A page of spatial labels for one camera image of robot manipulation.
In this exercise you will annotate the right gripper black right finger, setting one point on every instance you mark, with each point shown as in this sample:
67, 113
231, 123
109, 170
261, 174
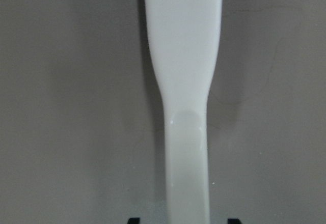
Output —
233, 221

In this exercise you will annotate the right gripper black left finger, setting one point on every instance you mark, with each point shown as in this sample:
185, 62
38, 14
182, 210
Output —
134, 220

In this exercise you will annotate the beige hand brush black bristles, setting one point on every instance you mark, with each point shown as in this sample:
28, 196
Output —
184, 37

